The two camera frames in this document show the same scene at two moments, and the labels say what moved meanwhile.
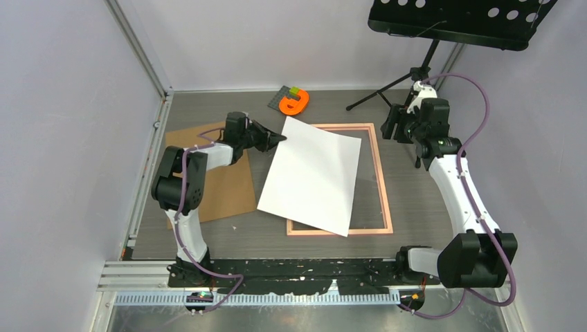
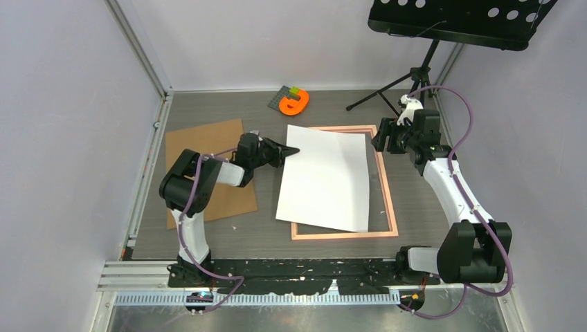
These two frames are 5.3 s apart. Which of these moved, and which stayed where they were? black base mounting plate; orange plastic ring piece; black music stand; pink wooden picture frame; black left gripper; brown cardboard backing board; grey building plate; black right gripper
Moved: black right gripper; pink wooden picture frame; black left gripper
Stayed: brown cardboard backing board; grey building plate; black base mounting plate; black music stand; orange plastic ring piece
